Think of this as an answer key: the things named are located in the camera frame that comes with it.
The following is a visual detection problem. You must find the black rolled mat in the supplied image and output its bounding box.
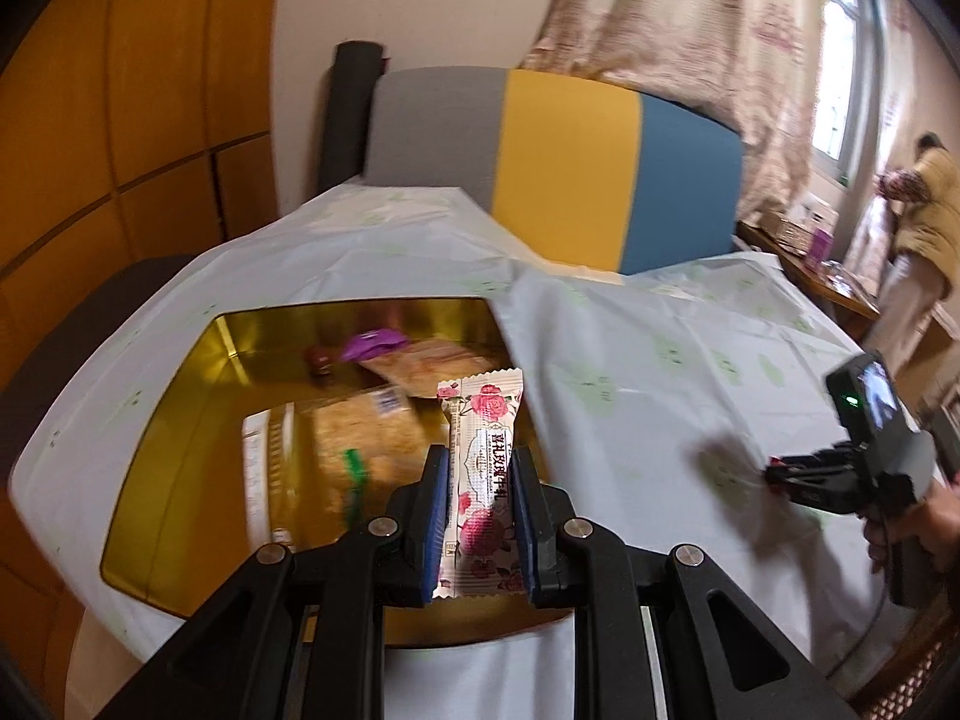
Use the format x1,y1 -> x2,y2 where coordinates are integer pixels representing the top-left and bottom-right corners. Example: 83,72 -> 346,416
319,41 -> 389,194

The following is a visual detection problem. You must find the pale plastic tablecloth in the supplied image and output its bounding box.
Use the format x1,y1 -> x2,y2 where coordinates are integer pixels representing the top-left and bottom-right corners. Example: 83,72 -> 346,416
7,184 -> 946,720

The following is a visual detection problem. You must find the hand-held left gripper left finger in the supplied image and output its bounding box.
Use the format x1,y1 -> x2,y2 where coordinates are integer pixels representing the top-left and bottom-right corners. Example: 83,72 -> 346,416
97,444 -> 455,720

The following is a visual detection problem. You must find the window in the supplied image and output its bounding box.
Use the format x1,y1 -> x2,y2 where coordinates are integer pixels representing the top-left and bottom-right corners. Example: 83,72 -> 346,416
814,0 -> 882,181

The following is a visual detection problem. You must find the clear cracker packet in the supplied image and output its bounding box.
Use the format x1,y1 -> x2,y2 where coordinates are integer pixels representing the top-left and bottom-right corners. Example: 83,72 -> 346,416
311,386 -> 422,485

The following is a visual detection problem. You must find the woven tissue box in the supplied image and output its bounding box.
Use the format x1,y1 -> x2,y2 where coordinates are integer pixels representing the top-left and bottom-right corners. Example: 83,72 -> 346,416
761,210 -> 815,248

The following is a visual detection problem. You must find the patterned beige curtain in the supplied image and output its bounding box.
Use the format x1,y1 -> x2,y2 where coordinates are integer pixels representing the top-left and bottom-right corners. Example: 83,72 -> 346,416
521,0 -> 826,211

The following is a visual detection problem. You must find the person's right hand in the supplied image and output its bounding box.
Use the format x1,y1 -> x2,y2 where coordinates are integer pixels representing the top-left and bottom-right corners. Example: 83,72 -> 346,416
862,476 -> 960,577

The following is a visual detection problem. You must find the grey yellow blue chair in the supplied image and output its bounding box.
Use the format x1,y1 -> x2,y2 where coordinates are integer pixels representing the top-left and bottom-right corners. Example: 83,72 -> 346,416
364,66 -> 743,276

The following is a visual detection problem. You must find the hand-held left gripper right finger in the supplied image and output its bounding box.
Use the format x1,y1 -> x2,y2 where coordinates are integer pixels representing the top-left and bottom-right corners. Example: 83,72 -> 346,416
511,446 -> 860,720

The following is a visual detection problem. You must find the purple snack packet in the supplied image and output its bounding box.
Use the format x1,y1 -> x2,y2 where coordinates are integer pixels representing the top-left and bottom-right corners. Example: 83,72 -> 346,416
341,328 -> 410,362

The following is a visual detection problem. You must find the brown pastry packet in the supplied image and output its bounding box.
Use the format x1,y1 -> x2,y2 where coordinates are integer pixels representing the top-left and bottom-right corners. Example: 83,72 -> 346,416
360,337 -> 496,398

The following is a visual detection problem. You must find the green-edged cracker packet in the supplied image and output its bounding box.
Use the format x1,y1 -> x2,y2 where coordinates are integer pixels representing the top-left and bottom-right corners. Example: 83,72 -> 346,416
341,448 -> 370,527

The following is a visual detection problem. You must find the pink floral snack packet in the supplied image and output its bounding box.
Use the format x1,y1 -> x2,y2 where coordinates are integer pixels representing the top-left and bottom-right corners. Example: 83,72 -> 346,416
435,367 -> 524,601

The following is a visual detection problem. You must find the long white gold sachet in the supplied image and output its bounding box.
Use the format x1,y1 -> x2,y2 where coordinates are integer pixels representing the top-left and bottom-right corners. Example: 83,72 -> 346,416
241,405 -> 299,545

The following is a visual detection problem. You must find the wooden side table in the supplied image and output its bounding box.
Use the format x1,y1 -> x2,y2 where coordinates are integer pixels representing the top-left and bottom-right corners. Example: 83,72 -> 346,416
739,217 -> 880,332

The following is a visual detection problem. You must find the maroon gift box gold interior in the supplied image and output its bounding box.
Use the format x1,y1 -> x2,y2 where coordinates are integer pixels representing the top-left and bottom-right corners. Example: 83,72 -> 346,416
101,298 -> 571,646

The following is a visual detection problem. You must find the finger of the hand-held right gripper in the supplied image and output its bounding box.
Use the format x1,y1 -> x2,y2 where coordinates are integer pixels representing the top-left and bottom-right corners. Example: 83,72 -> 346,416
765,446 -> 860,505

